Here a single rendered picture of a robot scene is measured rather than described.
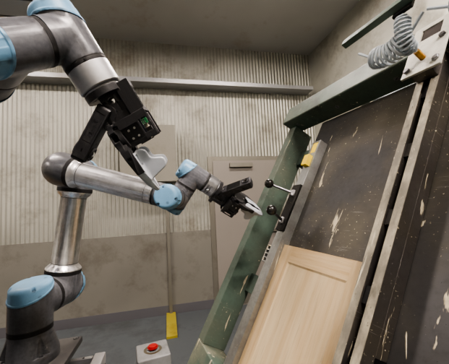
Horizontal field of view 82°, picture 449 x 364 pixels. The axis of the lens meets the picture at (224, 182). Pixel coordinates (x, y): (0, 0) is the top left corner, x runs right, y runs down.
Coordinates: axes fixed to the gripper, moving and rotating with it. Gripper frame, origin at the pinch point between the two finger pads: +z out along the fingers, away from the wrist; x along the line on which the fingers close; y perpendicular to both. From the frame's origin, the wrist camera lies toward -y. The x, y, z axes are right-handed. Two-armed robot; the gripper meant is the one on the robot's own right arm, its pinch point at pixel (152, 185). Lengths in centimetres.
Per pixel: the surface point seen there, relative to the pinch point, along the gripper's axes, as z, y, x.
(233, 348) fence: 66, -12, 18
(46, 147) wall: -62, -161, 320
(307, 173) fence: 33, 45, 43
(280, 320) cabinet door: 58, 8, 11
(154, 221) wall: 91, -92, 296
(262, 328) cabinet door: 61, 1, 15
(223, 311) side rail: 69, -13, 41
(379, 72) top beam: 9, 77, 30
